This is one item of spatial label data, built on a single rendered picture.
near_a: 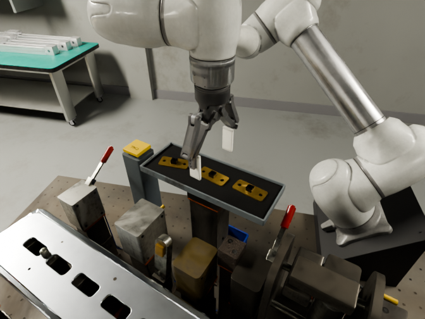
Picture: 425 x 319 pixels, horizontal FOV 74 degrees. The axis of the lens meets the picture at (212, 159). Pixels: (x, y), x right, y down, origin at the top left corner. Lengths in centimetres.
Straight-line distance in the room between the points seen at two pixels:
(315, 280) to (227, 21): 47
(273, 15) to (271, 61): 233
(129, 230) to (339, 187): 62
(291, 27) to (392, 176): 55
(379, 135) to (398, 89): 274
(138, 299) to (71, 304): 15
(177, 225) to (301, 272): 76
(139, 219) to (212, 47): 44
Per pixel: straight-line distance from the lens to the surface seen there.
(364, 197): 99
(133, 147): 88
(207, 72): 55
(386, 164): 98
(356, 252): 109
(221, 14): 51
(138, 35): 57
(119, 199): 139
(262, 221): 65
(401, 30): 346
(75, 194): 93
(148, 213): 74
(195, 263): 67
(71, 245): 88
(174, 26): 53
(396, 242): 107
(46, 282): 84
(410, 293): 126
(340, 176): 95
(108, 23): 59
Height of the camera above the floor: 165
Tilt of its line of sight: 38 degrees down
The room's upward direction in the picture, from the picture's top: straight up
